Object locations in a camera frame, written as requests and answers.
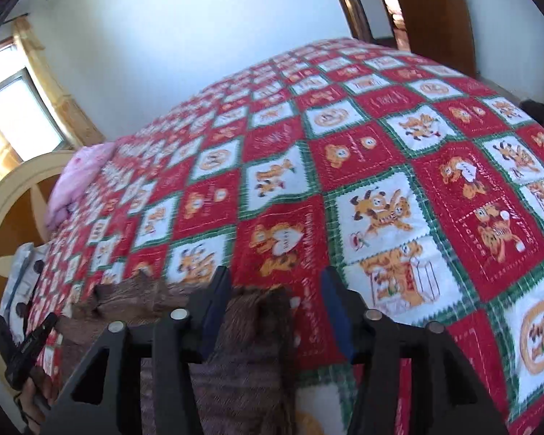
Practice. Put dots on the window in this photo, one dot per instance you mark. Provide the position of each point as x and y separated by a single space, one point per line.
22 113

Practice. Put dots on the brown door frame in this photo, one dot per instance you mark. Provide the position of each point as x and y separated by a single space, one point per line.
344 4

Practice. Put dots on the pink pillow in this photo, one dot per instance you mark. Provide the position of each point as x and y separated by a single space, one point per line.
81 176

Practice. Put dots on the grey-blue pillow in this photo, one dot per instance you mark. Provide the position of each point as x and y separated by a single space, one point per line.
20 258

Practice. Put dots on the red checked printed bedspread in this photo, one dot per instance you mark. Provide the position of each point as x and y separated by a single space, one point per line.
390 145

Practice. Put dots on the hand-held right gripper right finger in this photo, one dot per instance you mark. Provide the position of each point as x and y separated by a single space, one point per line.
337 321

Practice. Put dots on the person's left hand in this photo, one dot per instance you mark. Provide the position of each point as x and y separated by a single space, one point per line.
38 396

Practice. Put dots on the brown knitted sweater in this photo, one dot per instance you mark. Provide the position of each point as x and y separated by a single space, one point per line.
254 362

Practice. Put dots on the brown wooden door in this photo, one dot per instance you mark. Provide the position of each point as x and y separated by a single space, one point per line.
435 18

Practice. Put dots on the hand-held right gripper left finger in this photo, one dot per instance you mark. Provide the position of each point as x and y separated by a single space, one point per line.
214 321

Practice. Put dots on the narrow yellow curtain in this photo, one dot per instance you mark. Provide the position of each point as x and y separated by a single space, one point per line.
68 108

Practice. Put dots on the grey spotted pillow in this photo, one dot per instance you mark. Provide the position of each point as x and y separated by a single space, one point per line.
16 299

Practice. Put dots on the cream and brown headboard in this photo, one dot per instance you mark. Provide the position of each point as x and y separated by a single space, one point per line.
9 190

